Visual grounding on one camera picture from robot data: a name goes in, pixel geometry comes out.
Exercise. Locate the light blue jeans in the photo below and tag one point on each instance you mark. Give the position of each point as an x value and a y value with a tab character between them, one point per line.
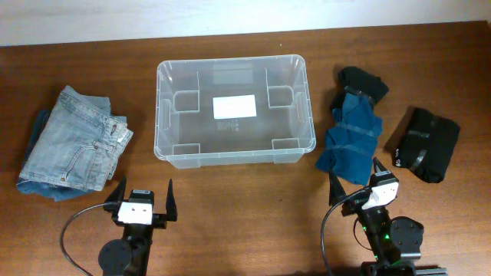
80	145

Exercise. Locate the black taped clothing bundle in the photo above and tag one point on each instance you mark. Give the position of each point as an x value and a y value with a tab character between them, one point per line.
427	146

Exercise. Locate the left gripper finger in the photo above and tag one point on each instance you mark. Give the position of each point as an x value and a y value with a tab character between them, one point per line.
118	194
171	208

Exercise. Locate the clear plastic storage bin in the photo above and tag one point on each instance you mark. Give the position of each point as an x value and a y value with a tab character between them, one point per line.
188	136

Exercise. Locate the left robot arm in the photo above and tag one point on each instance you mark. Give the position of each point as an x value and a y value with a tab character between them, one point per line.
129	255

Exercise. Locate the white label in bin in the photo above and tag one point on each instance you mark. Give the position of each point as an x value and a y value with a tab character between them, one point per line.
234	107

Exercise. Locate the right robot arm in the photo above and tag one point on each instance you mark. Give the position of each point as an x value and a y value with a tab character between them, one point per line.
395	243

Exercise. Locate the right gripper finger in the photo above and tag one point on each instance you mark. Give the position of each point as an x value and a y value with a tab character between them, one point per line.
337	193
378	167

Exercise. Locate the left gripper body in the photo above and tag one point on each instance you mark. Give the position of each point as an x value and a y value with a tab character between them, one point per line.
159	220

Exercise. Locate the dark blue jeans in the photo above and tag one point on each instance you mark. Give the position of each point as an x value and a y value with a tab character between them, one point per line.
57	193

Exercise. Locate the blue taped shirt bundle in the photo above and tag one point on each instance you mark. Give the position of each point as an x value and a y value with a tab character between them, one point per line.
350	144

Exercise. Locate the black cloth under blue bundle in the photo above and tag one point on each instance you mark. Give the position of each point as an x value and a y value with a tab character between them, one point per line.
358	82

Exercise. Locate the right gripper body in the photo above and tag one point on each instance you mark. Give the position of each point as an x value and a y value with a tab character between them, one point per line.
351	207

